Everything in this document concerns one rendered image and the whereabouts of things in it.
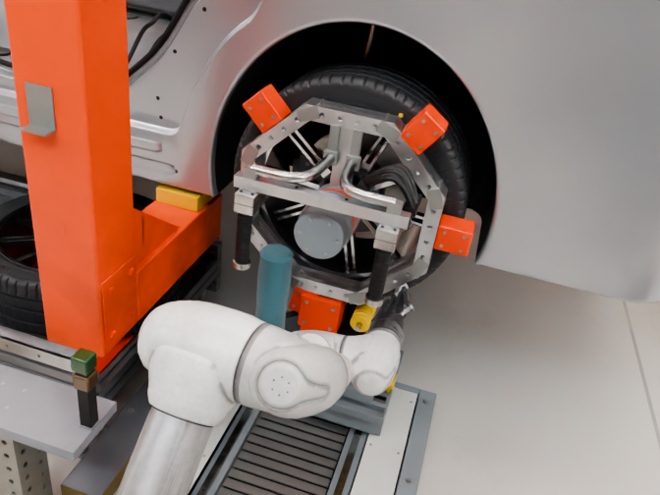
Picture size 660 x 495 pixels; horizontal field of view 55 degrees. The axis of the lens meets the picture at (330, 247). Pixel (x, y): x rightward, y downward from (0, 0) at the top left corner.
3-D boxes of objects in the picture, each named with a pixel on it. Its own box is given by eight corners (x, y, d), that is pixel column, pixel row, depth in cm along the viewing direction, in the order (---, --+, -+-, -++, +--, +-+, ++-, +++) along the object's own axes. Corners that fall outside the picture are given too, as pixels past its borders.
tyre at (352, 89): (326, 10, 173) (229, 187, 208) (299, 24, 153) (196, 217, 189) (522, 146, 175) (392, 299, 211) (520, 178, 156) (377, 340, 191)
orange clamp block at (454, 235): (436, 236, 169) (469, 244, 167) (432, 248, 162) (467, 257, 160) (442, 212, 165) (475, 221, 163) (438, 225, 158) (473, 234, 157)
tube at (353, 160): (413, 184, 156) (422, 143, 150) (399, 216, 139) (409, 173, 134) (346, 167, 159) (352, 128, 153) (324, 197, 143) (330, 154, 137)
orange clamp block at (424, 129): (422, 146, 158) (449, 123, 153) (417, 157, 151) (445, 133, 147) (403, 126, 157) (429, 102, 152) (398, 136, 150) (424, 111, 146)
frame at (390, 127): (418, 308, 180) (464, 129, 152) (414, 322, 174) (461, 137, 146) (242, 260, 189) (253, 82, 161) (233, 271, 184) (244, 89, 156)
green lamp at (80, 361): (97, 365, 138) (96, 351, 136) (86, 376, 135) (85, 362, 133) (82, 359, 139) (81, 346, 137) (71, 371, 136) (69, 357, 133)
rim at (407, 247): (335, 51, 177) (258, 183, 204) (310, 69, 158) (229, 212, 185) (481, 152, 179) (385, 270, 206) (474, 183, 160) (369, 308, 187)
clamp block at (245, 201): (266, 201, 154) (268, 182, 152) (252, 217, 147) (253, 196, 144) (247, 196, 155) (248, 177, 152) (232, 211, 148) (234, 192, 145)
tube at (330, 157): (337, 165, 159) (343, 126, 154) (314, 195, 143) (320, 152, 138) (272, 150, 162) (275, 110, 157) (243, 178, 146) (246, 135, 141)
